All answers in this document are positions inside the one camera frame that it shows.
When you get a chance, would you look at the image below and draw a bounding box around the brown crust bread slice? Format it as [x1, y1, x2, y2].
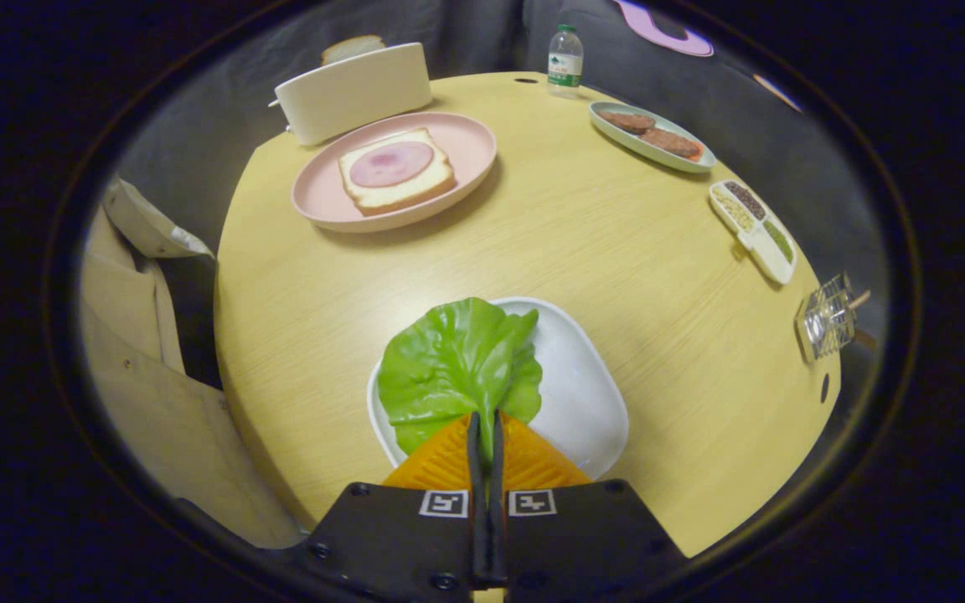
[320, 34, 386, 66]

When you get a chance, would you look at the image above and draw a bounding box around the clear glass cup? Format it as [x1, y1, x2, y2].
[794, 272, 873, 363]

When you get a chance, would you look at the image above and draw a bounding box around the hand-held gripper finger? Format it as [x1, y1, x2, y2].
[487, 410, 689, 603]
[302, 410, 488, 603]

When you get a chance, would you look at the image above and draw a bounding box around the pale green round plate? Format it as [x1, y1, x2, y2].
[589, 100, 717, 174]

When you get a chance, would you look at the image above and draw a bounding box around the green lettuce leaf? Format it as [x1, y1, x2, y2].
[377, 297, 544, 466]

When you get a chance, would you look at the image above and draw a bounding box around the clear plastic water bottle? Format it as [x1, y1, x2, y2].
[547, 23, 585, 100]

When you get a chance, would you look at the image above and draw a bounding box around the white toaster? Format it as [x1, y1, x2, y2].
[268, 42, 434, 147]

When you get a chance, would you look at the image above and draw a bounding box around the white divided dish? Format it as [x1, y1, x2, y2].
[708, 179, 798, 286]

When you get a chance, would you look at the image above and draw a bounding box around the pink round plate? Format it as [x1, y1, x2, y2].
[292, 111, 498, 234]

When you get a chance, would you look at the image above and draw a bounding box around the brown meat piece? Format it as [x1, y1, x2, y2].
[598, 111, 657, 135]
[640, 127, 704, 160]

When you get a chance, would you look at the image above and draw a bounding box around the pile of green beans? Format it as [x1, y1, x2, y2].
[763, 219, 795, 265]

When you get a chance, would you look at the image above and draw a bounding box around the white square plate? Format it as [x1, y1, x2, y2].
[365, 296, 630, 480]

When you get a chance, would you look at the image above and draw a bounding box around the white bread slice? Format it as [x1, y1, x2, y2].
[338, 127, 457, 217]

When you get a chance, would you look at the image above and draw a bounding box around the pile of dark beans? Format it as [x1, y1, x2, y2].
[725, 181, 767, 221]

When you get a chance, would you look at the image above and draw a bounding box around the pile of white beans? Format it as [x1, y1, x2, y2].
[712, 191, 756, 233]

